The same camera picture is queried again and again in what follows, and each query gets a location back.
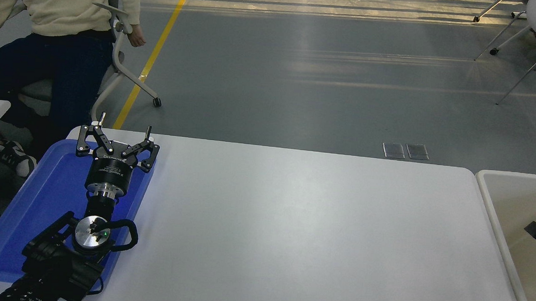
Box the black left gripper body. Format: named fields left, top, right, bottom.
left=84, top=139, right=139, bottom=194

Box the person's left hand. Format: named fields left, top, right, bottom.
left=126, top=22, right=148, bottom=49

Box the large pale bin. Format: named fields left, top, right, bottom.
left=467, top=169, right=536, bottom=301

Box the grey wheeled office chair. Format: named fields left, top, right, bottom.
left=17, top=0, right=169, bottom=126

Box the blue plastic tray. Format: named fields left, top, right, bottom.
left=0, top=134, right=157, bottom=294

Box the person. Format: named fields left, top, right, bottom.
left=0, top=0, right=150, bottom=185

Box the metal floor plate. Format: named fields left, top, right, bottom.
left=382, top=142, right=406, bottom=160
left=406, top=143, right=431, bottom=161

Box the metal-legged chair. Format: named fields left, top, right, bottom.
left=472, top=21, right=536, bottom=108

